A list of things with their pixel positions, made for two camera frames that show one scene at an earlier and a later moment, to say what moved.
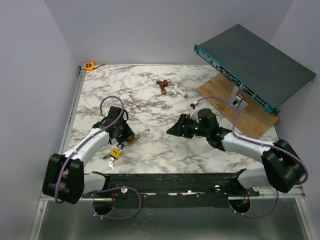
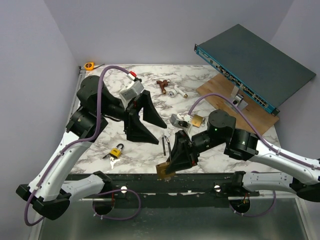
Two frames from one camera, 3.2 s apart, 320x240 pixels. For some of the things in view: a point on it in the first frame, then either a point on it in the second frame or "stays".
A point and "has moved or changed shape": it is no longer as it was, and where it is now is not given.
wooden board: (252, 121) stays
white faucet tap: (173, 93) stays
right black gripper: (178, 129) → (183, 154)
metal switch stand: (238, 103) stays
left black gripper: (128, 132) → (134, 128)
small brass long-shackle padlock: (131, 140) has moved or changed shape
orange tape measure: (90, 66) stays
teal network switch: (268, 76) stays
